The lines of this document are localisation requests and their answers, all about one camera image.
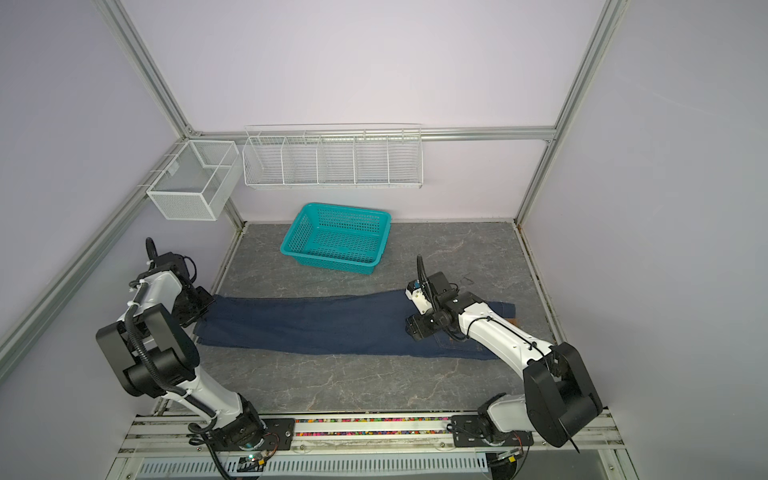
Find small white mesh box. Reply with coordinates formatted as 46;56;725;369
147;140;243;221

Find teal plastic basket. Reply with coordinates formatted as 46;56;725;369
280;203;392;275

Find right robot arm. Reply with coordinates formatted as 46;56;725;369
405;255;603;447

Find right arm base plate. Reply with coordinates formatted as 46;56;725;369
446;414;534;448

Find long white wire shelf basket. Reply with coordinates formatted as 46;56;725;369
242;136;424;189

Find colourful bead strip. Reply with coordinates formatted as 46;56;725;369
294;415;451;437

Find green circuit board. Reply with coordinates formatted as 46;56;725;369
237;456;266;473

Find dark blue denim trousers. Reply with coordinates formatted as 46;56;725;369
194;290;496;360

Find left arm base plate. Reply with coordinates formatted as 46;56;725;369
211;417;296;451

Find white slotted cable duct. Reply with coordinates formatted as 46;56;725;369
134;453;490;479

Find aluminium frame rail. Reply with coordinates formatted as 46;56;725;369
194;123;558;142

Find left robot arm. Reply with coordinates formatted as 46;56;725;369
95;237;267;451

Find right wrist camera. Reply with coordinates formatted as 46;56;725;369
406;280;431;312

